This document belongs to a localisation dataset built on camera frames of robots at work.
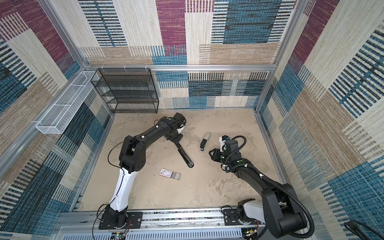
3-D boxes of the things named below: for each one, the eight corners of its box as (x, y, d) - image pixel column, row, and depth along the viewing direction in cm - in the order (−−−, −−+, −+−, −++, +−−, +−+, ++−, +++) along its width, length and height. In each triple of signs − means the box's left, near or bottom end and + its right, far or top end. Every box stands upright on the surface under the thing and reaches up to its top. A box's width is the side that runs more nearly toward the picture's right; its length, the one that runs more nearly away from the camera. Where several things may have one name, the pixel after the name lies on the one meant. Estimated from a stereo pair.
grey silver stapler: (198, 150, 99) (198, 146, 95) (207, 134, 108) (207, 129, 103) (202, 152, 99) (203, 148, 94) (211, 136, 107) (212, 131, 102)
